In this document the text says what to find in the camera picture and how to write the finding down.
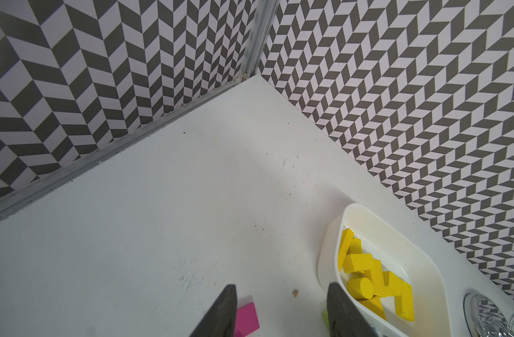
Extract yellow cylinder block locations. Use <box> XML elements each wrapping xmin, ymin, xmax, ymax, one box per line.
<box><xmin>347</xmin><ymin>277</ymin><xmax>374</xmax><ymax>300</ymax></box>

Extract yellow long block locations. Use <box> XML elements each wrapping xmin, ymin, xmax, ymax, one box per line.
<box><xmin>338</xmin><ymin>228</ymin><xmax>355</xmax><ymax>271</ymax></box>

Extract yellow rectangular block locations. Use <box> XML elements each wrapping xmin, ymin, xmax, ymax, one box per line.
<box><xmin>364</xmin><ymin>259</ymin><xmax>387</xmax><ymax>298</ymax></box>

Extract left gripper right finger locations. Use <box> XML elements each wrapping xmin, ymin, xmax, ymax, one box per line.
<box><xmin>326</xmin><ymin>282</ymin><xmax>377</xmax><ymax>337</ymax></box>

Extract white plastic tray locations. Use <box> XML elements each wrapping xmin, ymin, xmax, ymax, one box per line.
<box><xmin>317</xmin><ymin>204</ymin><xmax>452</xmax><ymax>336</ymax></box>

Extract metal wire cup rack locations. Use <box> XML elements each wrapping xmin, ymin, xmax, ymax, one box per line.
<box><xmin>463</xmin><ymin>293</ymin><xmax>514</xmax><ymax>337</ymax></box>

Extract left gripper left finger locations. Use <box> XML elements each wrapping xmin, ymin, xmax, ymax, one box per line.
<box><xmin>190</xmin><ymin>284</ymin><xmax>237</xmax><ymax>337</ymax></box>

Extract magenta block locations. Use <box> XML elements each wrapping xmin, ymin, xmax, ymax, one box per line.
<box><xmin>233</xmin><ymin>303</ymin><xmax>260</xmax><ymax>337</ymax></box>

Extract yellow triangle block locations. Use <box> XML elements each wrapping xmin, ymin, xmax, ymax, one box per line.
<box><xmin>359</xmin><ymin>296</ymin><xmax>387</xmax><ymax>321</ymax></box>

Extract light green block back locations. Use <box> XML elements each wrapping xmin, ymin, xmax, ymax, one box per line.
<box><xmin>321</xmin><ymin>310</ymin><xmax>330</xmax><ymax>331</ymax></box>

